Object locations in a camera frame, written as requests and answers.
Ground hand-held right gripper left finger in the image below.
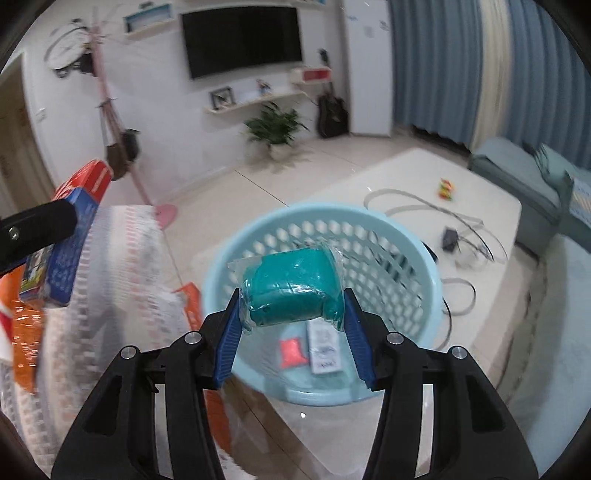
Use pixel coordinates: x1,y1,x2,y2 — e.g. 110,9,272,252
51,286,245,480

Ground blue and cream curtains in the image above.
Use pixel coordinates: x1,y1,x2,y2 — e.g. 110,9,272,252
388,0,591,171

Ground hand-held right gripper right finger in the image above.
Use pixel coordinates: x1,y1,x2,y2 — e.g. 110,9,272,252
342,287,539,480

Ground red and white wall box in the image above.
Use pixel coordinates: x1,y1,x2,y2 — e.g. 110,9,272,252
291,66,333,86

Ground teal packet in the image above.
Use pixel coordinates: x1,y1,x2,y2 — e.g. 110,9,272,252
227,244,347,334

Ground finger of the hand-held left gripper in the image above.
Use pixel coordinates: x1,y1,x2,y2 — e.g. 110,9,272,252
0,202,78,278

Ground striped woven blanket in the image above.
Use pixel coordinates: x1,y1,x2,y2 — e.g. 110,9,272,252
0,203,259,480

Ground brown handbag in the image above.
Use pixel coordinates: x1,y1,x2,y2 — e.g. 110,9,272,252
105,134,130,181

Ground wall-mounted black television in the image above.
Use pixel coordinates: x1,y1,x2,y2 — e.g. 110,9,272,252
181,6,304,80

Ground round wall clock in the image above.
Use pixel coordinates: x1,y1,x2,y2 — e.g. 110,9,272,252
45,18,95,72

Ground light blue perforated basket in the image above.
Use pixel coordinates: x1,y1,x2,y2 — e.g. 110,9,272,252
202,203,444,408

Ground white flat packet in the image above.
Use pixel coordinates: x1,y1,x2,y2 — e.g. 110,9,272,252
306,320,343,374

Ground potted green plant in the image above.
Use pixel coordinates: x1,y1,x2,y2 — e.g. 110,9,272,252
242,102,309,161

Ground orange plastic packet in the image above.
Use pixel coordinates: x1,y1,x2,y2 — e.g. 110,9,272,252
0,268,47,393

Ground grey-blue cushion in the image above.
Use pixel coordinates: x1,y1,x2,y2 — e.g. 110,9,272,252
536,143,591,217

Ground blue and red carton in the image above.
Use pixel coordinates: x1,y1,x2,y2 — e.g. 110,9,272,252
19,159,115,308

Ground small orange-red packet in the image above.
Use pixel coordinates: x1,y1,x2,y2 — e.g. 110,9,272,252
278,338,308,370

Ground white and blue wall shelf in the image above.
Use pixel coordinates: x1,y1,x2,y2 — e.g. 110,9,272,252
124,10,168,38

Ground tall white cabinet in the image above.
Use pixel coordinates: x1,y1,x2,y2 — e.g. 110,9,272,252
342,0,395,137

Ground black guitar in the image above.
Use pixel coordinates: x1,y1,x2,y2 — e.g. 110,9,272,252
317,48,349,138

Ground black shoulder bag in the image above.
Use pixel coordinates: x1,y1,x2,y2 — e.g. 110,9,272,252
121,129,140,162

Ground pink coat rack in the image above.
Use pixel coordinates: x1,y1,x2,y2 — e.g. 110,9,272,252
85,11,178,229

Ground black cable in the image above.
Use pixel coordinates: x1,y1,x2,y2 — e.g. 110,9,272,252
422,240,477,347

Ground white cable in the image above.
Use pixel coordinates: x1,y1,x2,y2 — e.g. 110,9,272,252
364,188,509,264

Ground white door frame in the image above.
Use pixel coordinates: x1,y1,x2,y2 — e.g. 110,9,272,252
0,53,56,217

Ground grey-blue sofa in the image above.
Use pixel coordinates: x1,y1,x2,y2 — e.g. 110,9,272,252
468,137,591,259

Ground long white wall shelf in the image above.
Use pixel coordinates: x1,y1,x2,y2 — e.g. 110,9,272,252
204,90,308,114

